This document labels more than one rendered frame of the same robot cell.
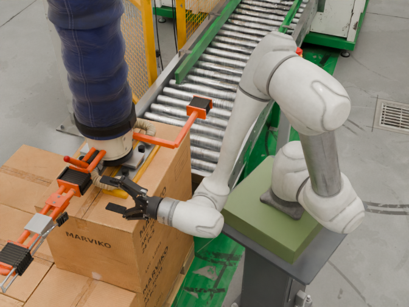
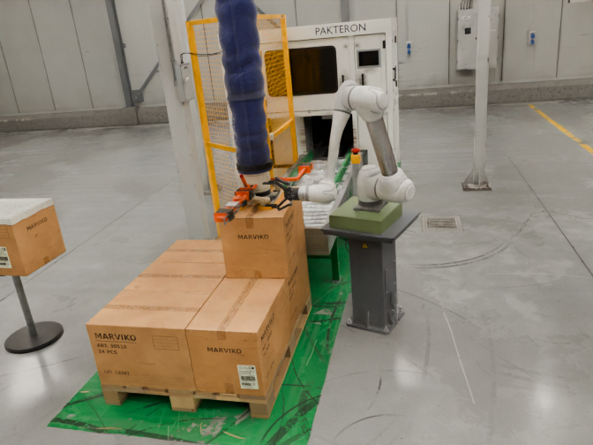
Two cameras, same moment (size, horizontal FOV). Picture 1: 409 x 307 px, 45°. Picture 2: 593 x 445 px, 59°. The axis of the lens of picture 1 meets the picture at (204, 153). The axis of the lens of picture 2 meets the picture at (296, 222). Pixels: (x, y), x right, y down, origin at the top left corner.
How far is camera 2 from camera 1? 1.89 m
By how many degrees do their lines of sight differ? 23
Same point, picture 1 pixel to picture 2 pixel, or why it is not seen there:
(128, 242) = (281, 227)
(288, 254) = (378, 227)
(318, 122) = (375, 103)
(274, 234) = (366, 218)
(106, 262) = (265, 255)
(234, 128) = (334, 131)
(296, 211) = (376, 207)
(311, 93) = (369, 92)
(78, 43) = (245, 109)
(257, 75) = (341, 98)
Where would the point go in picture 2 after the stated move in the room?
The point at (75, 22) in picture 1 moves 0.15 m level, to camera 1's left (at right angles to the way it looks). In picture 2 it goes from (244, 96) to (219, 99)
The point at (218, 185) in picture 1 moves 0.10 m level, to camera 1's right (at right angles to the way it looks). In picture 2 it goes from (329, 180) to (345, 177)
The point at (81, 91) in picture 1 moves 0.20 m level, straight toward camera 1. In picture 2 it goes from (245, 140) to (258, 146)
